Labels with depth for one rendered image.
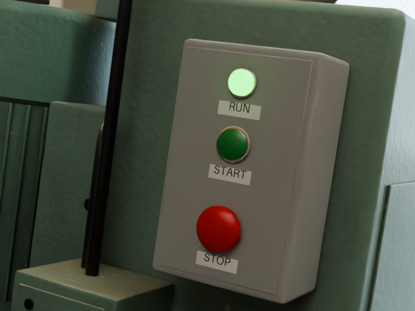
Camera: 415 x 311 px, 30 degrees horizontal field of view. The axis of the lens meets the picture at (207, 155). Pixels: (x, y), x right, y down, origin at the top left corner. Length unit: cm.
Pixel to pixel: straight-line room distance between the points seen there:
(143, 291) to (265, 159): 14
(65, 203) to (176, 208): 20
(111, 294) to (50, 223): 18
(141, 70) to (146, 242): 13
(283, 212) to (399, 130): 12
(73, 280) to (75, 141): 17
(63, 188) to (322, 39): 28
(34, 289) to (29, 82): 23
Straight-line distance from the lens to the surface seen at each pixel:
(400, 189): 59
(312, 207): 51
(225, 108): 50
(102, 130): 60
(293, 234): 49
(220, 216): 49
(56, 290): 56
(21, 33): 73
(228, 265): 51
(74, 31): 74
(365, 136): 53
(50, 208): 71
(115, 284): 57
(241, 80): 49
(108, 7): 72
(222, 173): 50
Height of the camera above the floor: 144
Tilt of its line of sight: 4 degrees down
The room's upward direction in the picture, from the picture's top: 8 degrees clockwise
